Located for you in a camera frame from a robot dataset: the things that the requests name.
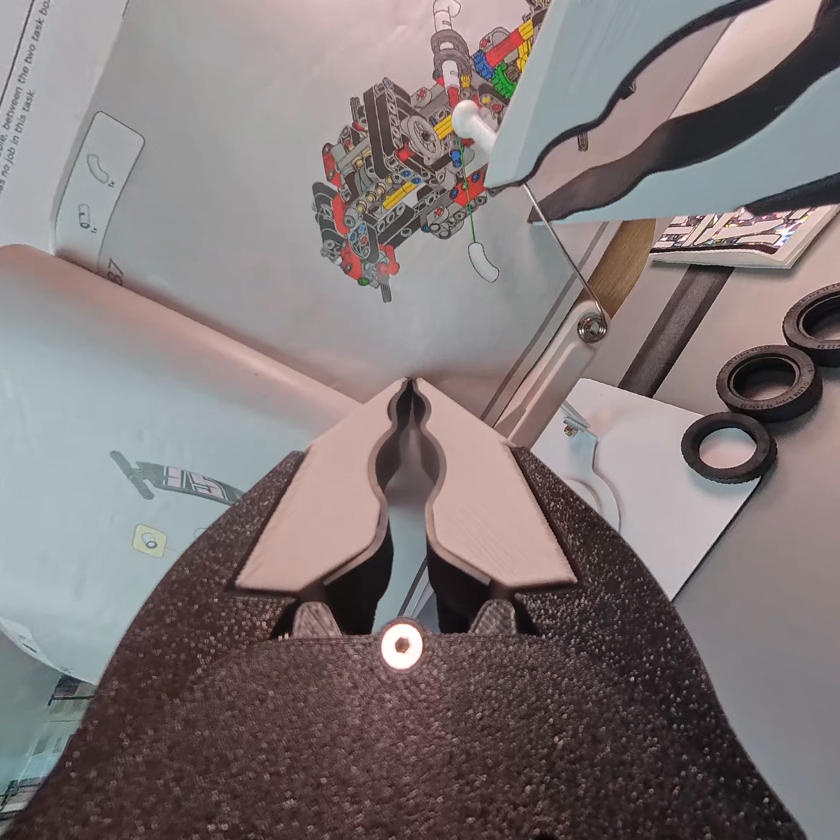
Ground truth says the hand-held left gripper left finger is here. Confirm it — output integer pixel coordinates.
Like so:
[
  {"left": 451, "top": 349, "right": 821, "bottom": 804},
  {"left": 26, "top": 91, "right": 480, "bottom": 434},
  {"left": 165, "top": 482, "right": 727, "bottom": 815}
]
[{"left": 234, "top": 378, "right": 414, "bottom": 635}]

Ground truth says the black and white sticker sheet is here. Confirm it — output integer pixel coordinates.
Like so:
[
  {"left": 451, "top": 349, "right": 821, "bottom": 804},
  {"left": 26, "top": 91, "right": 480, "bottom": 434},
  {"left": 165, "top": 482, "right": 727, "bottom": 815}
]
[{"left": 650, "top": 206, "right": 840, "bottom": 269}]

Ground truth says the white book stand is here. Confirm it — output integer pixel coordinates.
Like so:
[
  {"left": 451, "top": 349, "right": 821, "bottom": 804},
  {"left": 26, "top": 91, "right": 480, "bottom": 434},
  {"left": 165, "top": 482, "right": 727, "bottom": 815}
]
[{"left": 482, "top": 184, "right": 763, "bottom": 601}]

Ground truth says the brick model instruction booklet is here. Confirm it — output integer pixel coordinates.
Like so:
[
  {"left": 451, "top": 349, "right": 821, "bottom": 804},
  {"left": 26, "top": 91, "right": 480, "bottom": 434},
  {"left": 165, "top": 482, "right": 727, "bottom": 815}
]
[{"left": 0, "top": 0, "right": 608, "bottom": 664}]

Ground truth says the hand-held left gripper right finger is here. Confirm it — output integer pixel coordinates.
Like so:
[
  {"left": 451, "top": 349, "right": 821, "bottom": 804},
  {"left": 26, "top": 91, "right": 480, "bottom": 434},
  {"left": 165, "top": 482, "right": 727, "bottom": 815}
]
[{"left": 411, "top": 378, "right": 580, "bottom": 635}]

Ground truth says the printed white paper sheet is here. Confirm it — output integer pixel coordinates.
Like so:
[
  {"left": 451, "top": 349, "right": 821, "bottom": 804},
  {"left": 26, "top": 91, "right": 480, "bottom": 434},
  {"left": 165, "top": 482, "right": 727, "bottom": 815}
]
[{"left": 0, "top": 0, "right": 130, "bottom": 199}]

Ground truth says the grey desk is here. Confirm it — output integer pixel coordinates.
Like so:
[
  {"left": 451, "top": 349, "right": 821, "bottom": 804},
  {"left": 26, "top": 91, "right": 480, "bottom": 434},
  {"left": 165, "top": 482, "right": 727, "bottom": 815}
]
[{"left": 613, "top": 206, "right": 840, "bottom": 840}]

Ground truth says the black rubber toy tyre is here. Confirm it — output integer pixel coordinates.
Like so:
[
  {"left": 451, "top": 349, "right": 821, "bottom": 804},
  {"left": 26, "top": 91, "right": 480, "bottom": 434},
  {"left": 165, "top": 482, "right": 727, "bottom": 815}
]
[
  {"left": 681, "top": 412, "right": 778, "bottom": 485},
  {"left": 717, "top": 346, "right": 823, "bottom": 424},
  {"left": 783, "top": 283, "right": 840, "bottom": 368}
]

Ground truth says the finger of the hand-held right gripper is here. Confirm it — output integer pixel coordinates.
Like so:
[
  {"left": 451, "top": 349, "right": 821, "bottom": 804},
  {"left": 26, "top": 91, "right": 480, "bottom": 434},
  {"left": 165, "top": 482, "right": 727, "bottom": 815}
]
[
  {"left": 483, "top": 0, "right": 746, "bottom": 193},
  {"left": 527, "top": 0, "right": 840, "bottom": 225}
]

